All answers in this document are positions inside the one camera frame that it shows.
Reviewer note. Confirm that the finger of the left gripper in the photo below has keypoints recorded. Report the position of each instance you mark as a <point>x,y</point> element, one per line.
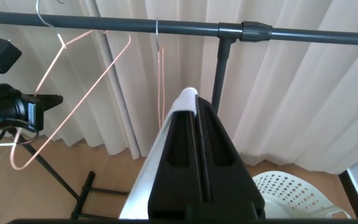
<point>51,100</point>

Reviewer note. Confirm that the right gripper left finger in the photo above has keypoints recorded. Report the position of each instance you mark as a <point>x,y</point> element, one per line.
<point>172,186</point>

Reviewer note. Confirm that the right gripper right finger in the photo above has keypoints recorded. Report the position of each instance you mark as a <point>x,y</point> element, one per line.
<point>232,186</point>

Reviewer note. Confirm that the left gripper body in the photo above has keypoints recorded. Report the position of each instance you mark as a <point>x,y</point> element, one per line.
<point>5,105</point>

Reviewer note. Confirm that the white garment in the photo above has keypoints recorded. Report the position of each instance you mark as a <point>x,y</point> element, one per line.
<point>145,186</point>

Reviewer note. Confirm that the pink clothes hanger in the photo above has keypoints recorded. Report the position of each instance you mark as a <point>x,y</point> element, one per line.
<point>159,87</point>
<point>61,41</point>

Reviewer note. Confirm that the white laundry basket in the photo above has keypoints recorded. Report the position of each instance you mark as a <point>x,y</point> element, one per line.
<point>291,193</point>

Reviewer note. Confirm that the black clothes rack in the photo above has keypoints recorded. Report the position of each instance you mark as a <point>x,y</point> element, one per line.
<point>135,25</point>

